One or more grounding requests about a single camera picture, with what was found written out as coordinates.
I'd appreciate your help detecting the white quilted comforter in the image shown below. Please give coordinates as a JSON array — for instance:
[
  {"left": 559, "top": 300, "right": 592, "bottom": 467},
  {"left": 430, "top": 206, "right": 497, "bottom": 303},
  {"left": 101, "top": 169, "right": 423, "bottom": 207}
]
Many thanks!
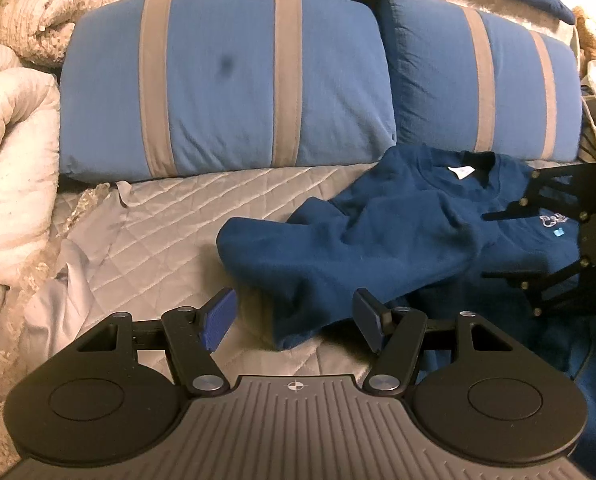
[{"left": 0, "top": 44, "right": 60, "bottom": 311}]

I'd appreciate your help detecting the dark blue sweatshirt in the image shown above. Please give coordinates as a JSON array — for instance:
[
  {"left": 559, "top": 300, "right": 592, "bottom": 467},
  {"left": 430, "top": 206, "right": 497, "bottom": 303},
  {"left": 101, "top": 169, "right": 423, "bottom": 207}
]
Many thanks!
[{"left": 217, "top": 144, "right": 596, "bottom": 478}]

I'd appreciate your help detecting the right blue striped pillow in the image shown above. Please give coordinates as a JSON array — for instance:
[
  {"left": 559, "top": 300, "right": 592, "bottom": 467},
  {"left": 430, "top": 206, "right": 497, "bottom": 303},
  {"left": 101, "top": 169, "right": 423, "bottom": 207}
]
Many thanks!
[{"left": 376, "top": 0, "right": 582, "bottom": 162}]

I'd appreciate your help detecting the blue striped pillow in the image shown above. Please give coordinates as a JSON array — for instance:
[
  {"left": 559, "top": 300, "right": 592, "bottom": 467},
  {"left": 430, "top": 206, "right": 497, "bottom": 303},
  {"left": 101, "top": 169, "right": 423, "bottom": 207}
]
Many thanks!
[
  {"left": 59, "top": 0, "right": 396, "bottom": 183},
  {"left": 376, "top": 0, "right": 582, "bottom": 162}
]

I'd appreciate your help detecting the left blue striped pillow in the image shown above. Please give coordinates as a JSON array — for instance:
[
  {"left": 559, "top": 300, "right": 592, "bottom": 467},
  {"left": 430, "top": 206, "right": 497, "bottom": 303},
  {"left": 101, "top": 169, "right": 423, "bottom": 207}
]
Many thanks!
[{"left": 59, "top": 0, "right": 396, "bottom": 183}]

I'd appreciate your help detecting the brown teddy bear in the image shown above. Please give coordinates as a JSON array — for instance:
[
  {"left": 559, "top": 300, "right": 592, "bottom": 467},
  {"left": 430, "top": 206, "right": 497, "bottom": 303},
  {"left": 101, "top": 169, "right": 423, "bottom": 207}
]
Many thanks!
[{"left": 572, "top": 6, "right": 596, "bottom": 77}]

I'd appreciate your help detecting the beige knitted blanket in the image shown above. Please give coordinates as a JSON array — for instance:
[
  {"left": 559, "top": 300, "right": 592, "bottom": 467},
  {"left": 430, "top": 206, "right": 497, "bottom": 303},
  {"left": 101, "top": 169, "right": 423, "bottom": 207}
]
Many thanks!
[{"left": 0, "top": 0, "right": 112, "bottom": 68}]

